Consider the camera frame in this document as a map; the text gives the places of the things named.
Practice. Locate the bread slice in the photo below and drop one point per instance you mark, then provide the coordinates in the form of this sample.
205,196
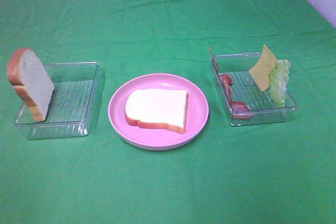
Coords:
157,109
31,82

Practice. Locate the bacon strip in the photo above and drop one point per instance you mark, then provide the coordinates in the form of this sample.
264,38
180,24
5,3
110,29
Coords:
237,106
224,78

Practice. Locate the yellow cheese slice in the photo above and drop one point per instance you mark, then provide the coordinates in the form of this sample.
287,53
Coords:
260,71

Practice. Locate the green lettuce leaf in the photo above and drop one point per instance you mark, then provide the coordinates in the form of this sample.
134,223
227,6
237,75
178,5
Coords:
278,79

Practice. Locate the pink round plate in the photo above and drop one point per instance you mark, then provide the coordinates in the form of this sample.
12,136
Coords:
159,139

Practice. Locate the clear right plastic tray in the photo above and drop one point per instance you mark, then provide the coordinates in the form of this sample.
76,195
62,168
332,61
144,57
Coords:
244,89

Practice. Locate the clear plastic tray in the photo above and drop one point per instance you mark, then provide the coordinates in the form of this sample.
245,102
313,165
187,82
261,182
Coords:
72,104
244,89

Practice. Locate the green tablecloth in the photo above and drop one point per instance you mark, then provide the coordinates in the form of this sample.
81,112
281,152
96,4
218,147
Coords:
271,173

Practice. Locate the clear left plastic tray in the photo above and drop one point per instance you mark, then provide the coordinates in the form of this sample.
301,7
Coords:
72,104

